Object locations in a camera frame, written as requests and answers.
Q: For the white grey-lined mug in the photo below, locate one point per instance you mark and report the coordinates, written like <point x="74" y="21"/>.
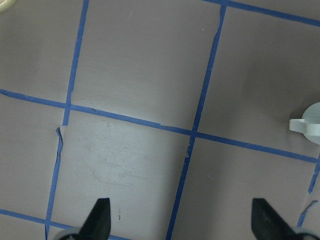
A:
<point x="309" y="124"/>

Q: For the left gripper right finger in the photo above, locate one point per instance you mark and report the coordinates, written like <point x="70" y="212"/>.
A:
<point x="267" y="224"/>

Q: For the wooden mug tree stand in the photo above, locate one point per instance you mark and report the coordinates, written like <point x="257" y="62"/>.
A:
<point x="6" y="4"/>

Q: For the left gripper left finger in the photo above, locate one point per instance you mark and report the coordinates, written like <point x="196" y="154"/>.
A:
<point x="97" y="226"/>

